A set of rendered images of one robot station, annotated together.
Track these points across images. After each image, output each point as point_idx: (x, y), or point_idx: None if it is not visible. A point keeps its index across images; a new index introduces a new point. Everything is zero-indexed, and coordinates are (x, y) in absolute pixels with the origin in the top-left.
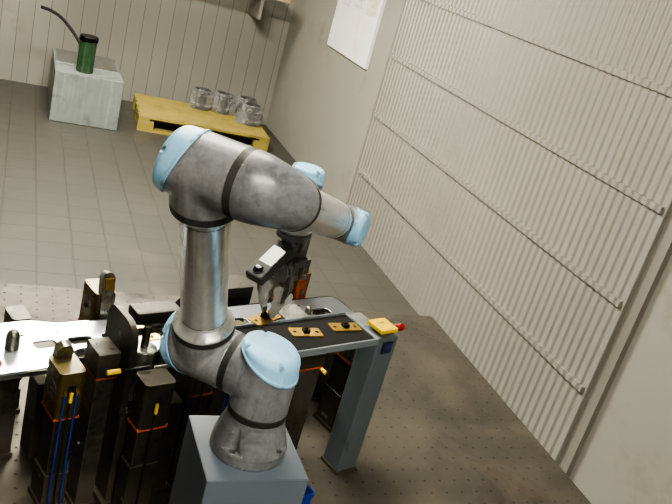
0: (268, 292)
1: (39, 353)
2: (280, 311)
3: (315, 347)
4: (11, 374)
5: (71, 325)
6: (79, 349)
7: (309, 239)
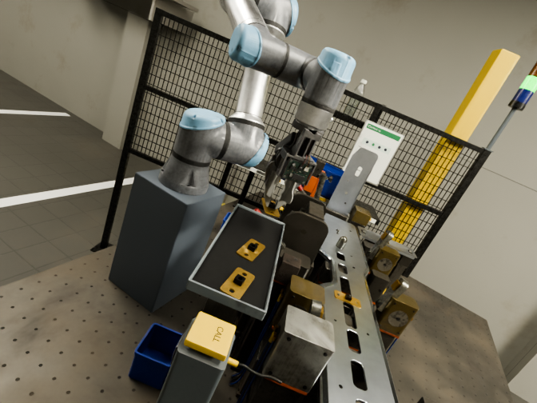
0: (284, 189)
1: (331, 249)
2: (320, 320)
3: (224, 234)
4: None
5: (360, 276)
6: (331, 260)
7: (302, 136)
